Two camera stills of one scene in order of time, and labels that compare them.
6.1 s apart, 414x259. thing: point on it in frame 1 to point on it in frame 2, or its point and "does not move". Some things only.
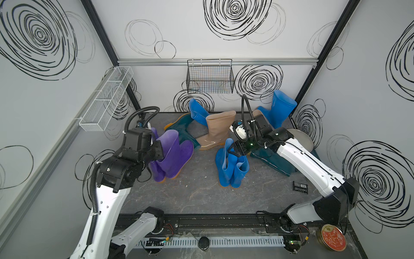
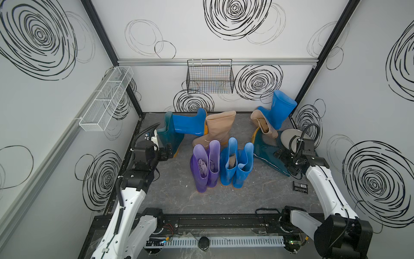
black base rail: [251, 220] does not move
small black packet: [300, 187] does not move
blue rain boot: [197, 112] to [191, 125]
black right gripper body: [249, 143] to [288, 159]
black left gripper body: [156, 152] to [162, 154]
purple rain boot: [156, 174] to [199, 168]
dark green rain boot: [180, 125] to [168, 135]
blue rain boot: [282, 107] does not move
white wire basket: [96, 117] does not move
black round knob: [204, 243] does not move
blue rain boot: [226, 163] does not move
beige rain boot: [220, 125] does not move
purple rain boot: [177, 154] to [214, 160]
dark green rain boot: [271, 157] does not move
